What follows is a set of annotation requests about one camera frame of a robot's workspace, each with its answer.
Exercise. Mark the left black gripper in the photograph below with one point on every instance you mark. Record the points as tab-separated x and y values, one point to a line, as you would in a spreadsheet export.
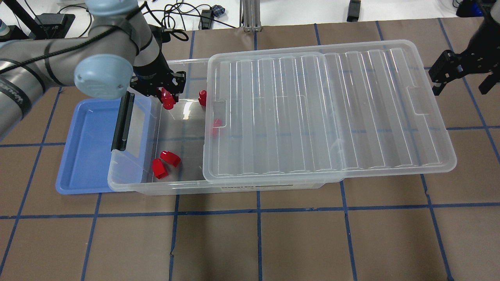
153	71

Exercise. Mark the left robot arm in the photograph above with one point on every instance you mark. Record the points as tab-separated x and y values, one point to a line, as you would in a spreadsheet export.
121	51

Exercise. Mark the black adapter top edge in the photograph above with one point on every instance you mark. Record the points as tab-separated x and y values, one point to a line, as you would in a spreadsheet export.
354	9

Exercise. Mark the red block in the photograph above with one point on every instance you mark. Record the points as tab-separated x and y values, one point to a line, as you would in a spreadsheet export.
170	158
202	98
217	124
168	101
159	169

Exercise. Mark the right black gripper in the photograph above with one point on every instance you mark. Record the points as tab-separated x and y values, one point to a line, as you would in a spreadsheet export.
477	62

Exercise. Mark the black box latch handle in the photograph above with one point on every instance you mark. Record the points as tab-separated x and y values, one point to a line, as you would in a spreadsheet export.
122	127

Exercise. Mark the clear plastic storage box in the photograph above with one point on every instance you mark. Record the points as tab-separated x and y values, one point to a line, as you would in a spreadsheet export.
179	156

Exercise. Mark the blue plastic tray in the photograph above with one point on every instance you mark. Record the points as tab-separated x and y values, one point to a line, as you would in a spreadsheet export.
89	165

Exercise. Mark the clear plastic box lid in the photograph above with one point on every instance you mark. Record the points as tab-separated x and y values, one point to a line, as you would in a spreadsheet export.
387	118

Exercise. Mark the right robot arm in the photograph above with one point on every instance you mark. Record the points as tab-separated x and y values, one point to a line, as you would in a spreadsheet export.
490	12

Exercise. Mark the aluminium frame post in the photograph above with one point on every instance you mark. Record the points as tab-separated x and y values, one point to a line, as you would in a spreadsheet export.
250	14

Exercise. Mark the red block back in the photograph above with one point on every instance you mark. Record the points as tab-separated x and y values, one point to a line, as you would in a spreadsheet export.
202	98

